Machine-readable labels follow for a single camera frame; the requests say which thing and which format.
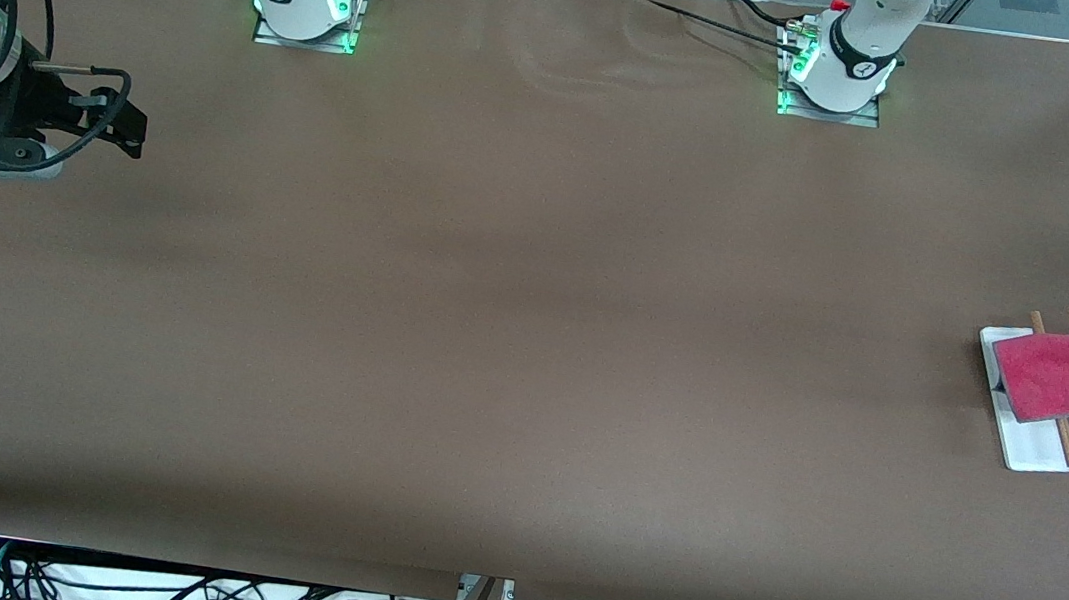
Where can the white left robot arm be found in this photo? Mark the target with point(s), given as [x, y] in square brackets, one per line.
[859, 55]

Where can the pink microfibre towel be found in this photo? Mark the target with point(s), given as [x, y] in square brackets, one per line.
[1059, 375]

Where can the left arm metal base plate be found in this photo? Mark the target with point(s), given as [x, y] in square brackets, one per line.
[867, 119]

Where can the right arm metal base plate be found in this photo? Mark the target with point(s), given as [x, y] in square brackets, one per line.
[357, 18]

